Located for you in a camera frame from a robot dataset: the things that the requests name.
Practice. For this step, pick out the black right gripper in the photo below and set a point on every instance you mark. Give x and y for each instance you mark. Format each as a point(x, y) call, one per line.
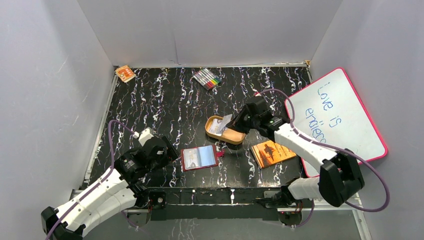
point(236, 123)

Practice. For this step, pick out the black aluminium base frame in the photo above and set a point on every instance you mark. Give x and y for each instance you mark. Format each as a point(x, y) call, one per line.
point(268, 204)

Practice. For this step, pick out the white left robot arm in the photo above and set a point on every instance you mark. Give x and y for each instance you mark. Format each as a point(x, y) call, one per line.
point(118, 189)

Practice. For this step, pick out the pack of coloured markers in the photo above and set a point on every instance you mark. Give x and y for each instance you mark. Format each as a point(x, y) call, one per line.
point(207, 79)

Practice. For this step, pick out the pink framed whiteboard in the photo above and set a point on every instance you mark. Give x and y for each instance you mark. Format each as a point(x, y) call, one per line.
point(331, 111)

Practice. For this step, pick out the small orange card box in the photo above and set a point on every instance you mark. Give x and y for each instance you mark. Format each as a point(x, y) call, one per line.
point(125, 73)

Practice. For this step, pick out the silver VIP card stack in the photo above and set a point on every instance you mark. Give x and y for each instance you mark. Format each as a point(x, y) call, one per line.
point(214, 125)

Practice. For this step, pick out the orange paperback book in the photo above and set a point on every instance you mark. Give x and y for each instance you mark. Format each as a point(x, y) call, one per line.
point(269, 153)

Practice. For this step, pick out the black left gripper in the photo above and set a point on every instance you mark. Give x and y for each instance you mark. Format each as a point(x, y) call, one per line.
point(168, 148)

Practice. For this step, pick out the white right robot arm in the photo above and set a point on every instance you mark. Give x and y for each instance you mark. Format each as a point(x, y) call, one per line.
point(339, 177)

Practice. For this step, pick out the yellow oval tray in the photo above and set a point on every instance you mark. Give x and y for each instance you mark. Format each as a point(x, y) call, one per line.
point(229, 136)

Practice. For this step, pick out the red leather card holder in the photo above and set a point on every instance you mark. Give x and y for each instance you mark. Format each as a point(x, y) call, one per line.
point(208, 157)

